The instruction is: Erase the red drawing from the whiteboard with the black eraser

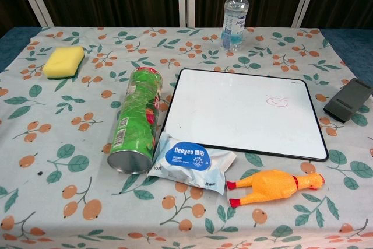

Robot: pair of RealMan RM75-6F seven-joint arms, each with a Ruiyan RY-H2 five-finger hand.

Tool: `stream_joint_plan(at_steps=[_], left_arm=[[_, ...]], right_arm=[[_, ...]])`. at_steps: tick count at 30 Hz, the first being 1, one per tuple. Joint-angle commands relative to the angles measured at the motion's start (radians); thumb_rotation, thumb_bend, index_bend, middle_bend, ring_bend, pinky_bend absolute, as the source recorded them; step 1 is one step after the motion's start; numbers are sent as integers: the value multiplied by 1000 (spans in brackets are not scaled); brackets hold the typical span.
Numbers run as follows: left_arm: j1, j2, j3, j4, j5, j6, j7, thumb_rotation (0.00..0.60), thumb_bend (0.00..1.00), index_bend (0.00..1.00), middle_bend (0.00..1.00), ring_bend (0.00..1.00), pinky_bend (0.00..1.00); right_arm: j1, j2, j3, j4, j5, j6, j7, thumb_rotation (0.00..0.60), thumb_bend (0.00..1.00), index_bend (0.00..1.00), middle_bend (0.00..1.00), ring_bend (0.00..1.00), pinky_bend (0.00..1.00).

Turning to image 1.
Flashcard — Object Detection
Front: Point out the yellow rubber chicken toy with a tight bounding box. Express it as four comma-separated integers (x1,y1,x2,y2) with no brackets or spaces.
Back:
226,169,326,209

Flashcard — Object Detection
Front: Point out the yellow green scrub sponge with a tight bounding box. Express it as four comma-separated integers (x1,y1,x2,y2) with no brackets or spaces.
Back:
42,45,85,80

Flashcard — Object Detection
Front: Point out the blue white wet wipes pack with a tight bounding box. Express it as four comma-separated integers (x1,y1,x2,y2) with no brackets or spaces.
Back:
147,132,237,196

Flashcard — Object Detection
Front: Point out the floral patterned tablecloth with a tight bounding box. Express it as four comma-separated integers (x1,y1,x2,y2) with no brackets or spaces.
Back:
0,26,373,249

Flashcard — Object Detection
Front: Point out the white board black frame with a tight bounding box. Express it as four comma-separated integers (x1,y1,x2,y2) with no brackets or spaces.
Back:
160,68,329,163

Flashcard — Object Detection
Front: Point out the green chips can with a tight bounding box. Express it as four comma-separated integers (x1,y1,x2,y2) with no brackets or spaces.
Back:
107,66,164,176

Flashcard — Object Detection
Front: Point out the clear plastic water bottle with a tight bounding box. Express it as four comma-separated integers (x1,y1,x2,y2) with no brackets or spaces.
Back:
220,0,249,51

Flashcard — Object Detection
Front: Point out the dark grey board eraser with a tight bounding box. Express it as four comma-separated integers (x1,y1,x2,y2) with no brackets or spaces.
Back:
323,78,373,123

